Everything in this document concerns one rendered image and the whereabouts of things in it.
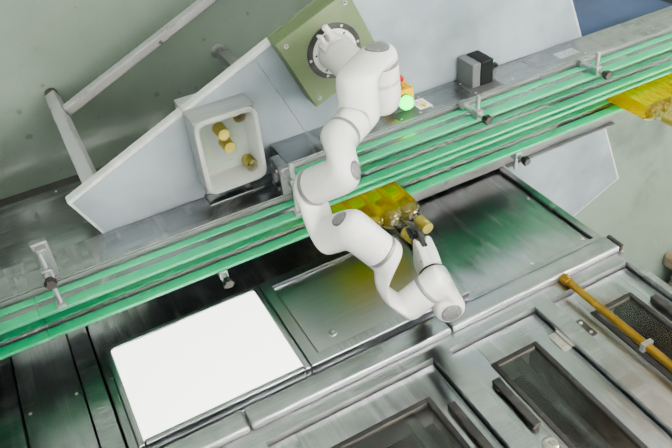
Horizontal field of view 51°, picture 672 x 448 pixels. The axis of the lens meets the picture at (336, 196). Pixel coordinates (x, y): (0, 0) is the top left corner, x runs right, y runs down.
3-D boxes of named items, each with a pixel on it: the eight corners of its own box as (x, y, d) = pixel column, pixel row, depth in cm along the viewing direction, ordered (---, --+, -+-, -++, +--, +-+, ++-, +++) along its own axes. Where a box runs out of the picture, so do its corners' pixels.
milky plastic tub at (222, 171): (199, 182, 198) (209, 197, 191) (182, 111, 184) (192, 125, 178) (256, 161, 203) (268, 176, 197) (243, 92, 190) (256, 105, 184)
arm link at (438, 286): (410, 303, 160) (442, 276, 157) (396, 272, 168) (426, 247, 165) (449, 330, 168) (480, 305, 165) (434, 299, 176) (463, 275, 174)
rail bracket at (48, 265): (40, 269, 184) (55, 323, 167) (17, 218, 174) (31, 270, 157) (58, 262, 186) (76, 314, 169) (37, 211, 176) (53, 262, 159)
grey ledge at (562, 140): (368, 200, 228) (387, 218, 220) (367, 177, 223) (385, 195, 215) (592, 111, 260) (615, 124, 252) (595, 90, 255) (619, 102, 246)
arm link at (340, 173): (312, 127, 161) (279, 162, 151) (353, 107, 151) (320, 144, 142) (346, 174, 164) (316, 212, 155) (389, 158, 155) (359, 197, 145)
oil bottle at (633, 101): (601, 98, 243) (668, 133, 223) (603, 83, 240) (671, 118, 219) (613, 93, 245) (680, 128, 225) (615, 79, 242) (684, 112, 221)
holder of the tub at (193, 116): (202, 196, 201) (212, 210, 195) (182, 111, 185) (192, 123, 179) (258, 176, 207) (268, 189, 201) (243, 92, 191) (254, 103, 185)
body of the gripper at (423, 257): (448, 290, 178) (434, 261, 187) (448, 259, 172) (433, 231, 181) (420, 296, 177) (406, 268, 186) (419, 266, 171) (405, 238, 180)
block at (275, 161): (271, 185, 202) (281, 197, 197) (266, 157, 197) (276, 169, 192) (282, 181, 204) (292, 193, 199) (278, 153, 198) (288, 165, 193)
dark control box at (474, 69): (455, 79, 225) (472, 89, 218) (456, 56, 220) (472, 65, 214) (476, 71, 227) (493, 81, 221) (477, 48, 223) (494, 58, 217)
